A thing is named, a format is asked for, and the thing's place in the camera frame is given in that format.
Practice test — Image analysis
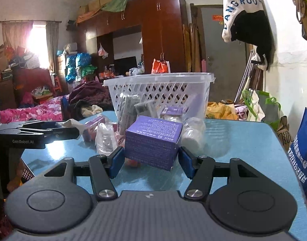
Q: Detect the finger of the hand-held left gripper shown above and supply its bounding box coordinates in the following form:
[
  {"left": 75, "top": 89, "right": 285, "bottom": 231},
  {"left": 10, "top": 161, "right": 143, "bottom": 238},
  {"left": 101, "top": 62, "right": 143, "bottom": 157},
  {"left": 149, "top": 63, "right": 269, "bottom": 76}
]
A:
[
  {"left": 44, "top": 127, "right": 79, "bottom": 141},
  {"left": 18, "top": 120, "right": 60, "bottom": 130}
]

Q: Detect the dark purple clothing pile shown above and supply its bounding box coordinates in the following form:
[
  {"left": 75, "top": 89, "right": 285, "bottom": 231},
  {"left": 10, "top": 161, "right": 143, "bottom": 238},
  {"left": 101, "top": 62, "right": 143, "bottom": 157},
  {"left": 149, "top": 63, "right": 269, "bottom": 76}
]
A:
[{"left": 68, "top": 80, "right": 114, "bottom": 106}]

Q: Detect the small white hanging plastic bag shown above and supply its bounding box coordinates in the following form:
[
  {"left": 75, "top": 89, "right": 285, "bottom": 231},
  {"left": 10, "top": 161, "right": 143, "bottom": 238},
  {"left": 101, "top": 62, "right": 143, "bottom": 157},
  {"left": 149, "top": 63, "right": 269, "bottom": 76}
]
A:
[{"left": 98, "top": 43, "right": 109, "bottom": 60}]

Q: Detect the short grey packet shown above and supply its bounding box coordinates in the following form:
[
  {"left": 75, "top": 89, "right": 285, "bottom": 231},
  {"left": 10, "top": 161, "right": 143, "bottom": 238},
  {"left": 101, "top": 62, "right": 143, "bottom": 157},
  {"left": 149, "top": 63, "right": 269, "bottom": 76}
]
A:
[{"left": 135, "top": 100, "right": 159, "bottom": 121}]

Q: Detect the metal crutch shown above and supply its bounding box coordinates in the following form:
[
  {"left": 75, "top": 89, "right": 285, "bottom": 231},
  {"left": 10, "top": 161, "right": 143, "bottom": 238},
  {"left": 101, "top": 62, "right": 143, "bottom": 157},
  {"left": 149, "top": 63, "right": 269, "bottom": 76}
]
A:
[{"left": 234, "top": 50, "right": 256, "bottom": 102}]

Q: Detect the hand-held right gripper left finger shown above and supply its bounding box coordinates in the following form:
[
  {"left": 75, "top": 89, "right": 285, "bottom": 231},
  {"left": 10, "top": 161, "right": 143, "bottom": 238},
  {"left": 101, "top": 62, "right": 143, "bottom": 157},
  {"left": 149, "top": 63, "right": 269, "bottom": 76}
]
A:
[{"left": 43, "top": 146, "right": 125, "bottom": 202}]

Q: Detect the purple cardboard box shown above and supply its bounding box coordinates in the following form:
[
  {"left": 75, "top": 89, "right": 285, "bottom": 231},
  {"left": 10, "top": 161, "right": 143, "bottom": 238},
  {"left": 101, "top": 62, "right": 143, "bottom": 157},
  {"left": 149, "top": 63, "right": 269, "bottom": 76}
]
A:
[{"left": 124, "top": 115, "right": 183, "bottom": 172}]

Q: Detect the red plastic chair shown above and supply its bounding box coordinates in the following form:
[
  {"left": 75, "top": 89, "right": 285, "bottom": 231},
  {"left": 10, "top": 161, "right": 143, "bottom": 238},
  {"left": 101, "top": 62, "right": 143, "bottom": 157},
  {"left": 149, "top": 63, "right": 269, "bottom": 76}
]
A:
[{"left": 53, "top": 77, "right": 64, "bottom": 94}]

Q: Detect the black television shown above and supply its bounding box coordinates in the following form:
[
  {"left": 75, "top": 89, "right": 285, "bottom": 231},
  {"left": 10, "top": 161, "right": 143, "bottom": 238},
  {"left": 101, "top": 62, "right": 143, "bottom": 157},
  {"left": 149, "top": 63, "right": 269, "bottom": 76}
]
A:
[{"left": 114, "top": 56, "right": 138, "bottom": 76}]

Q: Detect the pink floral blanket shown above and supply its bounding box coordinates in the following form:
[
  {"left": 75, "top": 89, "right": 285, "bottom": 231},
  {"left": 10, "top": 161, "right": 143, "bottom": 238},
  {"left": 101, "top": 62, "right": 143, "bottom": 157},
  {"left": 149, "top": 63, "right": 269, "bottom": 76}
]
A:
[{"left": 0, "top": 95, "right": 70, "bottom": 124}]

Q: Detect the blue plastic bags pile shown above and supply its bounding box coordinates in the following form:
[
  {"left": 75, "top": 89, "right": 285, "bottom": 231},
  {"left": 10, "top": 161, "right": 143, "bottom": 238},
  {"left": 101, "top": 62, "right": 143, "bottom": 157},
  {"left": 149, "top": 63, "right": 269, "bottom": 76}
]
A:
[{"left": 66, "top": 53, "right": 92, "bottom": 82}]

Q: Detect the grey door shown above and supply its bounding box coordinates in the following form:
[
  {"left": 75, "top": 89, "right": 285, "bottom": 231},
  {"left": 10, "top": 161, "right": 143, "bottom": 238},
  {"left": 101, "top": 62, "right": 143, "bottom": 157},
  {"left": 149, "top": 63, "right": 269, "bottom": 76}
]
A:
[{"left": 199, "top": 5, "right": 249, "bottom": 101}]

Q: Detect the small purple box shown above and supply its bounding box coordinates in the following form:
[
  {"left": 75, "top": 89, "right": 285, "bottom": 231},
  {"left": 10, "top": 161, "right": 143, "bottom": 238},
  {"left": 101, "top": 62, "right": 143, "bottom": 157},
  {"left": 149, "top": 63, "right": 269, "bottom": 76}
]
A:
[{"left": 160, "top": 105, "right": 189, "bottom": 121}]

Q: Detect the white wrapped roll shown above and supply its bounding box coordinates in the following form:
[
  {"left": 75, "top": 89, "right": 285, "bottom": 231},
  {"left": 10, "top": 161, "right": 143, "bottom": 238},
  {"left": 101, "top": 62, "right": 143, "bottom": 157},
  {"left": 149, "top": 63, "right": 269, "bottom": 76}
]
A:
[{"left": 181, "top": 117, "right": 207, "bottom": 151}]

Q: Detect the clear plastic packet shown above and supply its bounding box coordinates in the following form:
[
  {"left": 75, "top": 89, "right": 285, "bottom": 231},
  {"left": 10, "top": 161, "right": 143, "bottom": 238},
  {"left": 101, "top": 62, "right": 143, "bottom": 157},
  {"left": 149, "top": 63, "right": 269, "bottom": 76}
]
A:
[{"left": 96, "top": 123, "right": 118, "bottom": 155}]

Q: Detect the pink purple packet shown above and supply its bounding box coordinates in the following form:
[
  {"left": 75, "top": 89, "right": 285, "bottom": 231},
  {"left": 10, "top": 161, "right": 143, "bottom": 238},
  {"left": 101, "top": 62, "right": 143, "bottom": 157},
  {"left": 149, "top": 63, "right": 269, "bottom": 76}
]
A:
[{"left": 83, "top": 117, "right": 107, "bottom": 141}]

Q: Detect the tall grey packet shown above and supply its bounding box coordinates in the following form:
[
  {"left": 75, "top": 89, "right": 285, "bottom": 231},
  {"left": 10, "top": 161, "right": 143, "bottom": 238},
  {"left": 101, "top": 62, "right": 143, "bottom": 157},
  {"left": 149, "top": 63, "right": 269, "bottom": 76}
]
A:
[{"left": 117, "top": 93, "right": 141, "bottom": 135}]

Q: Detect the dark red covered furniture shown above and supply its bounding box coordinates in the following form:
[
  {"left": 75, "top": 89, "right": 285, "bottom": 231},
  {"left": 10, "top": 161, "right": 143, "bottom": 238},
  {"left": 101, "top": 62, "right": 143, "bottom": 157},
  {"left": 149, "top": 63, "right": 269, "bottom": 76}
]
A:
[{"left": 13, "top": 68, "right": 54, "bottom": 99}]

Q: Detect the brown wooden wardrobe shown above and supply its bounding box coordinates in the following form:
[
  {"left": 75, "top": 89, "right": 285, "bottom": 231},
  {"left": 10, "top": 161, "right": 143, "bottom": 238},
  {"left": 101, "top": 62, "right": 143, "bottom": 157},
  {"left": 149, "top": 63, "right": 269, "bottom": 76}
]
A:
[{"left": 76, "top": 0, "right": 189, "bottom": 86}]

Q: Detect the orange and white plastic bag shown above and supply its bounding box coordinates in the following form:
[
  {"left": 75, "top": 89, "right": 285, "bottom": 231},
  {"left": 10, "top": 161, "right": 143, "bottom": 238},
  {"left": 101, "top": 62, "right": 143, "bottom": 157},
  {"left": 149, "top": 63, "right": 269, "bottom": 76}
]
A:
[{"left": 151, "top": 58, "right": 171, "bottom": 75}]

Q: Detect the pink curtain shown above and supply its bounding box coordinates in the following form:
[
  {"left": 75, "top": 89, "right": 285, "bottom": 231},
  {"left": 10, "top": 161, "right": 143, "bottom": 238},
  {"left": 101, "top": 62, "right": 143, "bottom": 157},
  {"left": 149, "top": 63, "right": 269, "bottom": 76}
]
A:
[{"left": 2, "top": 21, "right": 34, "bottom": 52}]

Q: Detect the grey curtain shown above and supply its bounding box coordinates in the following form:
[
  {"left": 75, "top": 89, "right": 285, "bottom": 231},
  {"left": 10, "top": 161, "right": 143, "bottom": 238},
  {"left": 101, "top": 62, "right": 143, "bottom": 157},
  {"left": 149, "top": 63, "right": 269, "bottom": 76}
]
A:
[{"left": 45, "top": 21, "right": 60, "bottom": 74}]

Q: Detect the brown paper bag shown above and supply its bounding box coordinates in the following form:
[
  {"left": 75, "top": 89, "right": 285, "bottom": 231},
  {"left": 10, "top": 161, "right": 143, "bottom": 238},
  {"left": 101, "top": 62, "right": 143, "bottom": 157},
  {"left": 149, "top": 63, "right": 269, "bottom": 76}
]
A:
[{"left": 276, "top": 117, "right": 295, "bottom": 151}]

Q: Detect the white and black hanging jacket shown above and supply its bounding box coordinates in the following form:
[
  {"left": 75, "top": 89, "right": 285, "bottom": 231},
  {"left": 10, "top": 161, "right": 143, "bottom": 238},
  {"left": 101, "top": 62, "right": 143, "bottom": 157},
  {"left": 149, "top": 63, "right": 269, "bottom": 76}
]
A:
[{"left": 222, "top": 0, "right": 275, "bottom": 71}]

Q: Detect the white plastic basket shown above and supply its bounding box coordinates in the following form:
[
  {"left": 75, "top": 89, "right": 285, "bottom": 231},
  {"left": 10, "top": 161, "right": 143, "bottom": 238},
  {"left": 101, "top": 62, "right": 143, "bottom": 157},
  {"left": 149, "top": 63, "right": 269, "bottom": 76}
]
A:
[{"left": 103, "top": 72, "right": 216, "bottom": 121}]

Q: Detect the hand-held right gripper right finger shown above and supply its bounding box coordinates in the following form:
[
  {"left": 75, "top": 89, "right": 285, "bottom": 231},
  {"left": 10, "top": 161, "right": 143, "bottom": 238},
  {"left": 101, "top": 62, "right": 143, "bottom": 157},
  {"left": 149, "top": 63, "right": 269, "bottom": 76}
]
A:
[{"left": 178, "top": 146, "right": 267, "bottom": 202}]

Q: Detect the green and white tote bag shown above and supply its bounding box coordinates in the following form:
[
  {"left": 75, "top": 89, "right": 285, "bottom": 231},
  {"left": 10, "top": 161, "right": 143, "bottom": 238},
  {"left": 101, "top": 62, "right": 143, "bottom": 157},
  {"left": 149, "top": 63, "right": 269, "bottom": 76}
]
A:
[{"left": 241, "top": 90, "right": 282, "bottom": 130}]

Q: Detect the crumpled white tissue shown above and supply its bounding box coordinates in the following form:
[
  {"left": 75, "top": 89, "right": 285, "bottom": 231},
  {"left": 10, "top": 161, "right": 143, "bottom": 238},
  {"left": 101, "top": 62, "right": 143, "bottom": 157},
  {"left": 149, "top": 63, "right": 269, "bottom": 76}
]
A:
[{"left": 61, "top": 119, "right": 87, "bottom": 139}]

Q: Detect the blue shopping bag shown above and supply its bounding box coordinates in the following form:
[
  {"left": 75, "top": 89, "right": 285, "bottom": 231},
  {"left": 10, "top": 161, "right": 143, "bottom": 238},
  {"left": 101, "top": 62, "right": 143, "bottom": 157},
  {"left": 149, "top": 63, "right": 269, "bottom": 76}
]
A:
[{"left": 286, "top": 107, "right": 307, "bottom": 207}]

